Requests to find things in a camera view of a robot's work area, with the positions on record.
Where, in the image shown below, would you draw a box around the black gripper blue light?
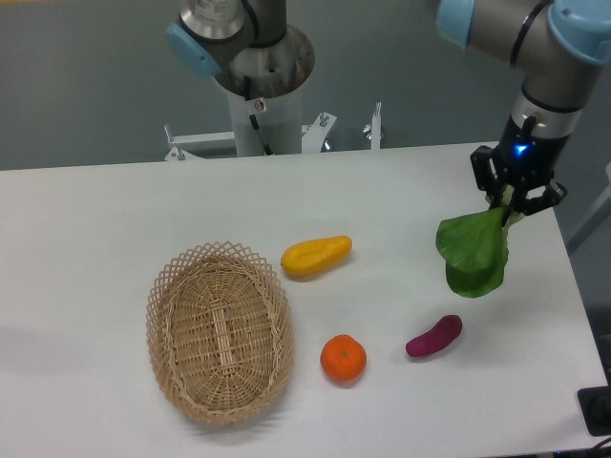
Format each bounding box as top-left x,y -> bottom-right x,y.
470,117 -> 571,217

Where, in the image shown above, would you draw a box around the green leafy vegetable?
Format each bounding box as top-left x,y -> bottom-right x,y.
435,188 -> 521,299

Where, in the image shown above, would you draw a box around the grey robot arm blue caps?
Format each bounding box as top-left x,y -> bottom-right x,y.
166,1 -> 610,217

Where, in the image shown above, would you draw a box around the purple sweet potato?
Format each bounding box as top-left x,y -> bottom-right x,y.
405,315 -> 463,358

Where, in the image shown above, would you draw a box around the yellow papaya half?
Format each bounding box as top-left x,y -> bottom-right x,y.
281,235 -> 352,279

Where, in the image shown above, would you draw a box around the black device at table edge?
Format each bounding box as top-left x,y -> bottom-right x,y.
578,385 -> 610,437

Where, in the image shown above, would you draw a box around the orange tangerine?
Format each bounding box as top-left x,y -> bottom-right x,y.
320,334 -> 368,384

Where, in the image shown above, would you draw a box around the oval wicker basket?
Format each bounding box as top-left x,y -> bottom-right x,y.
146,241 -> 295,426

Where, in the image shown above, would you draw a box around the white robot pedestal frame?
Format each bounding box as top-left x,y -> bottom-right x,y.
162,90 -> 386,161

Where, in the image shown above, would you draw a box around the black cable on pedestal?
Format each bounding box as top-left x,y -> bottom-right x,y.
243,74 -> 274,156

